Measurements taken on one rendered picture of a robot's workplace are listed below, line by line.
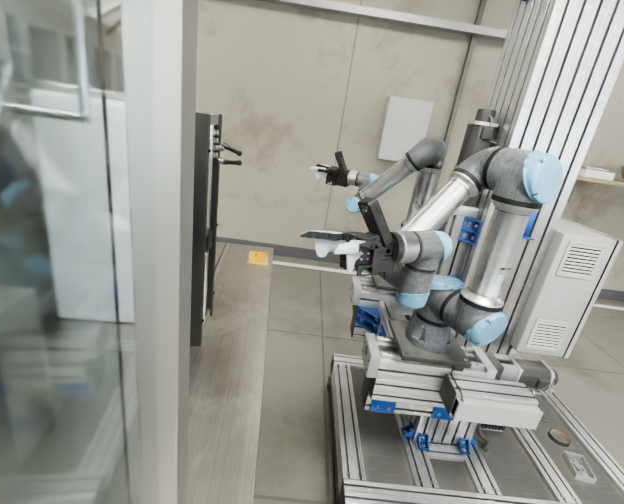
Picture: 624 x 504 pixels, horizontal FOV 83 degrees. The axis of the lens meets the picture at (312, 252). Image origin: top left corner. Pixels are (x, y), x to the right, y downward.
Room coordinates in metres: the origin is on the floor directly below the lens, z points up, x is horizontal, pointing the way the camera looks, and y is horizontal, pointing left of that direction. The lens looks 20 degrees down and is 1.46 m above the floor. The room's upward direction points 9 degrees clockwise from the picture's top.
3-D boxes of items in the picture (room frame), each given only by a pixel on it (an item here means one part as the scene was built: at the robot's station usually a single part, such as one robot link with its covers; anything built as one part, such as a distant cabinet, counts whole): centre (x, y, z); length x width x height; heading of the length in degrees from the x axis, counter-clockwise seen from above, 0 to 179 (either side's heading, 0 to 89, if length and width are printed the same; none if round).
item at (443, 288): (1.04, -0.44, 0.98); 0.13 x 0.12 x 0.14; 28
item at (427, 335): (1.05, -0.43, 0.87); 0.15 x 0.15 x 0.10
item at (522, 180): (0.93, -0.50, 1.19); 0.15 x 0.12 x 0.55; 28
